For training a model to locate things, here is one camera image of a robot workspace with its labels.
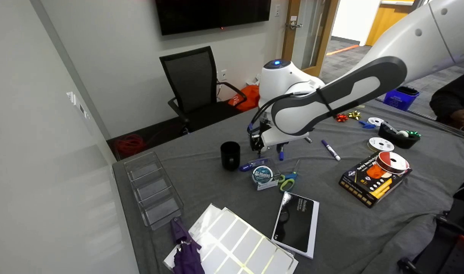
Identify black tape dispenser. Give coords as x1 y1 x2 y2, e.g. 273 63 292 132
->
378 122 423 151

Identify tape roll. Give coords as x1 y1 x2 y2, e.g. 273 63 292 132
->
250 165 279 194

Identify white label sheet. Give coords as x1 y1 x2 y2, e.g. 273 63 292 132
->
162 203 300 274

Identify white marker purple cap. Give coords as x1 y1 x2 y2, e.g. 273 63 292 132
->
320 139 343 164

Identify black orange printed box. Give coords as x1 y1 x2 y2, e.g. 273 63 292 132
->
338 151 414 209

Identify black mesh office chair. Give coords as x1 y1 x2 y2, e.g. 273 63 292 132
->
159 45 250 135

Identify orange bag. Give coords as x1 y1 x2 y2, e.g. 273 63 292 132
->
227 83 264 113

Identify orange white ribbon spool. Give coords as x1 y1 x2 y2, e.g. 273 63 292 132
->
376 151 411 174

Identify black mug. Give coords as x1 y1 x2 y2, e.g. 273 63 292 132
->
219 141 242 173

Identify gray tablecloth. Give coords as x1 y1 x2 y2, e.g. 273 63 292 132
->
111 98 464 274

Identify blue white marker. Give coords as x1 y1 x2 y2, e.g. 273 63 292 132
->
276 144 289 164

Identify green blue handled scissors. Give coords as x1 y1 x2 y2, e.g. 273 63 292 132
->
276 161 303 194

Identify black sleeved forearm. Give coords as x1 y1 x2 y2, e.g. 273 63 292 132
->
428 66 464 129

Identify clear plastic tray organizer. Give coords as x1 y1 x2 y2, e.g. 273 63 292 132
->
124 153 184 232

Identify wooden door frame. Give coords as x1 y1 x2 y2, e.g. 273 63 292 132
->
282 0 343 78

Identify purple cloth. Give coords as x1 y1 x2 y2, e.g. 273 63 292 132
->
169 217 207 274

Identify short blue marker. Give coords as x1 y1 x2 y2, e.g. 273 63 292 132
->
239 159 268 173

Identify blue plastic bin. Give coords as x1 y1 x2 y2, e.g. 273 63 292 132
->
382 86 422 113

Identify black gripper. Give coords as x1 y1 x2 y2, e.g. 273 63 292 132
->
250 130 270 156

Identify black wall television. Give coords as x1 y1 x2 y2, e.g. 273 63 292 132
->
154 0 274 37

